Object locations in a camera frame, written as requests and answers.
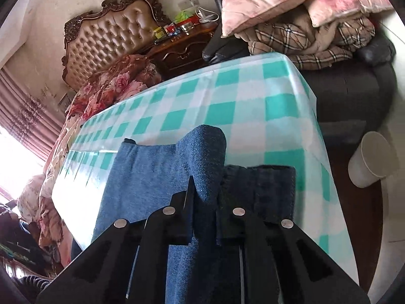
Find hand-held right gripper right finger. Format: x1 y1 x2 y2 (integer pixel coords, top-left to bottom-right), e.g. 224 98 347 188
216 207 371 304

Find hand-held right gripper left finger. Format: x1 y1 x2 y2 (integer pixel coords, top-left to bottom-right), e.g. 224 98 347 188
36 176 195 304

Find blue denim pants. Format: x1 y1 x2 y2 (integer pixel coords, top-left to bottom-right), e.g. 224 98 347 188
91 125 297 304

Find teal white checkered tablecloth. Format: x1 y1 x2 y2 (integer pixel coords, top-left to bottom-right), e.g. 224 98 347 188
51 52 360 293

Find dark wooden table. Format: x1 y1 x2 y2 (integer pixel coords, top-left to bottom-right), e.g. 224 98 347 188
316 123 384 293

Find pale floral quilt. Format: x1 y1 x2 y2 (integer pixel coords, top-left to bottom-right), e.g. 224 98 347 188
17 117 75 268

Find white waste bin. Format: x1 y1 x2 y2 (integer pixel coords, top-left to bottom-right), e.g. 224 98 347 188
348 131 399 188

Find carved wooden nightstand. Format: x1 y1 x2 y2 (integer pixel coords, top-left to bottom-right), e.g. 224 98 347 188
144 22 219 80

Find black leather armchair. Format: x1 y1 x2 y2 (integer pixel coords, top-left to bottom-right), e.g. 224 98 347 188
202 0 398 140

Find pink curtain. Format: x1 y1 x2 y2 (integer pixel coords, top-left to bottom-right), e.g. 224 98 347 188
0 66 65 173

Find tufted leather carved headboard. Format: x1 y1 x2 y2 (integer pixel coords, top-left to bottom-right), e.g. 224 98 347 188
61 0 172 91

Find brown plaid blanket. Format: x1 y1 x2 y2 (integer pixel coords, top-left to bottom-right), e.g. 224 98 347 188
248 13 376 71

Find green plastic bag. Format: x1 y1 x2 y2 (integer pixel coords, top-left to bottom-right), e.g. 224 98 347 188
175 11 194 25

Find large pink floral pillow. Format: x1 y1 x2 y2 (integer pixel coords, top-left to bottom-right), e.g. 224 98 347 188
221 0 349 37

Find small pink floral pillow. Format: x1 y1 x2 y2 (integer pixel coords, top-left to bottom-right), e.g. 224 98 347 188
308 0 395 28

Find white charger with cable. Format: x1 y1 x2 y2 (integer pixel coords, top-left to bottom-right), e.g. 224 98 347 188
194 6 220 25

